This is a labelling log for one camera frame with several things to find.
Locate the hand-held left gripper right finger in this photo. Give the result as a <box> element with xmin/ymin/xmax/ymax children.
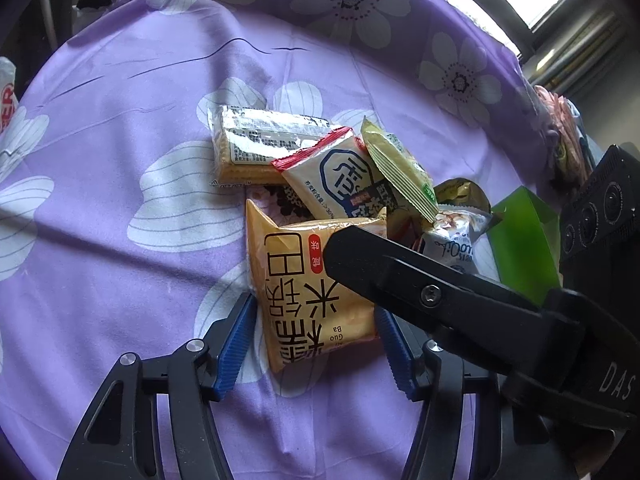
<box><xmin>375</xmin><ymin>305</ymin><xmax>516</xmax><ymax>480</ymax></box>

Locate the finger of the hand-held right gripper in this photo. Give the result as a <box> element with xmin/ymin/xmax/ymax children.
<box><xmin>324</xmin><ymin>225</ymin><xmax>586</xmax><ymax>376</ymax></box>

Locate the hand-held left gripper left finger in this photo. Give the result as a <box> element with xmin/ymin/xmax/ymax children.
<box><xmin>71</xmin><ymin>291</ymin><xmax>257</xmax><ymax>480</ymax></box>

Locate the white and orange snack packet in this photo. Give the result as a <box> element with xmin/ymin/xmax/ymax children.
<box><xmin>410</xmin><ymin>205</ymin><xmax>503</xmax><ymax>276</ymax></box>

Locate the green cardboard box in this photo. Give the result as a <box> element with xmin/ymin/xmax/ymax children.
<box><xmin>487</xmin><ymin>186</ymin><xmax>561</xmax><ymax>306</ymax></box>

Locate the yellow-orange rice cracker packet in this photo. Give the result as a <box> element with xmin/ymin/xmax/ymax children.
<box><xmin>245</xmin><ymin>199</ymin><xmax>388</xmax><ymax>373</ymax></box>

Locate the gold snack packet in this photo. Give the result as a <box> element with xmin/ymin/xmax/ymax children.
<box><xmin>432</xmin><ymin>178</ymin><xmax>493</xmax><ymax>211</ymax></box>

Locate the pale yellow-green snack packet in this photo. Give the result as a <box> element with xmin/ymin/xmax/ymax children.
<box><xmin>361</xmin><ymin>116</ymin><xmax>440</xmax><ymax>223</ymax></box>

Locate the white red-edged snack packet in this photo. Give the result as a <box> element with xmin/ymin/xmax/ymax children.
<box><xmin>271</xmin><ymin>127</ymin><xmax>396</xmax><ymax>221</ymax></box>

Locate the pile of folded clothes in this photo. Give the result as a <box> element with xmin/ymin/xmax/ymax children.
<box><xmin>532</xmin><ymin>85</ymin><xmax>596</xmax><ymax>186</ymax></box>

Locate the clear wrapped cracker packet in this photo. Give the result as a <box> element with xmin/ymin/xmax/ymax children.
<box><xmin>207</xmin><ymin>105</ymin><xmax>346</xmax><ymax>186</ymax></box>

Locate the purple floral bed sheet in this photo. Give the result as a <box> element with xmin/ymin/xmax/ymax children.
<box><xmin>0</xmin><ymin>0</ymin><xmax>566</xmax><ymax>480</ymax></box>

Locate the white plastic bag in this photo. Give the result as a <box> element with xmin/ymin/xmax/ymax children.
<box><xmin>0</xmin><ymin>56</ymin><xmax>21</xmax><ymax>136</ymax></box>

